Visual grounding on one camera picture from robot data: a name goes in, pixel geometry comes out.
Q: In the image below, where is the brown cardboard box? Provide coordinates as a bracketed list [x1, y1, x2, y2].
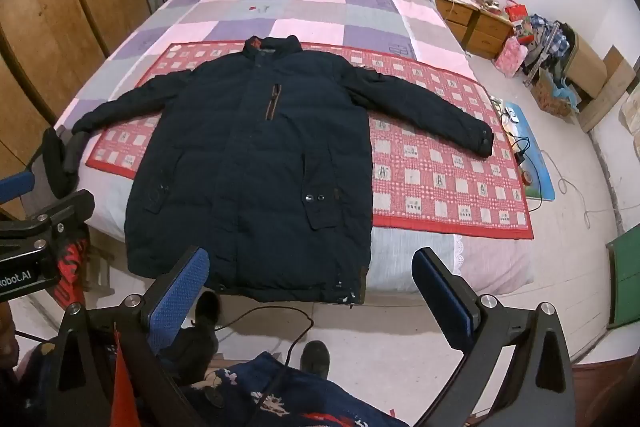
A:
[564, 31, 609, 100]

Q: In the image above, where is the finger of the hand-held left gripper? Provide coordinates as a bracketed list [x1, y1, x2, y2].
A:
[0, 170, 37, 208]
[30, 127, 76, 202]

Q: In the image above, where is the white floor cable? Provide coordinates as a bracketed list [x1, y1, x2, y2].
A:
[544, 151, 622, 229]

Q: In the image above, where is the person's black shoe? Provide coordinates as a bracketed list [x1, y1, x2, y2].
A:
[300, 340, 332, 380]

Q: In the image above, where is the plaid cloth pile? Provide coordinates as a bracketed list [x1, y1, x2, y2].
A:
[524, 13, 572, 74]

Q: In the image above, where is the red checkered mat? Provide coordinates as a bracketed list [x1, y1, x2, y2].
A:
[85, 39, 535, 241]

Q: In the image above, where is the wooden wardrobe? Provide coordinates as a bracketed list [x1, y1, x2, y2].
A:
[0, 0, 153, 220]

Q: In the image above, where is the person's navy patterned sweater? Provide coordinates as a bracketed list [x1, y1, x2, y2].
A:
[185, 351, 408, 427]

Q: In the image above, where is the open box with blue cloth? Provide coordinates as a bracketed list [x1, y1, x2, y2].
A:
[529, 68, 577, 118]

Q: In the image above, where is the pink gift bag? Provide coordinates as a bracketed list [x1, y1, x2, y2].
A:
[494, 36, 529, 78]

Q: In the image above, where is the navy padded jacket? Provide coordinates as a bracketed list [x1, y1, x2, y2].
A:
[71, 35, 495, 306]

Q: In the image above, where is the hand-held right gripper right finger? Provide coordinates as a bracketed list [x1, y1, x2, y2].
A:
[411, 247, 576, 427]

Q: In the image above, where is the wooden nightstand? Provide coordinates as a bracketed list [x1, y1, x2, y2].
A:
[432, 0, 516, 60]

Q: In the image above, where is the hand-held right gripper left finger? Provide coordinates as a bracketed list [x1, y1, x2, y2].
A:
[30, 247, 211, 427]

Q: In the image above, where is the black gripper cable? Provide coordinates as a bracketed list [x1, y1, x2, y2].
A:
[212, 304, 315, 403]

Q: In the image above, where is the flat cardboard sheet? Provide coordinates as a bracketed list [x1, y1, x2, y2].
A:
[579, 47, 639, 134]

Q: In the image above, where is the blue floor mat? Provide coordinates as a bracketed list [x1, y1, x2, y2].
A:
[499, 101, 557, 204]

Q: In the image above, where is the pink purple patchwork bedsheet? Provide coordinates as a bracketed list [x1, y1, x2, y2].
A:
[52, 0, 535, 297]

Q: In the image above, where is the red gift bag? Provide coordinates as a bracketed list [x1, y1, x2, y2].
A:
[504, 0, 529, 26]

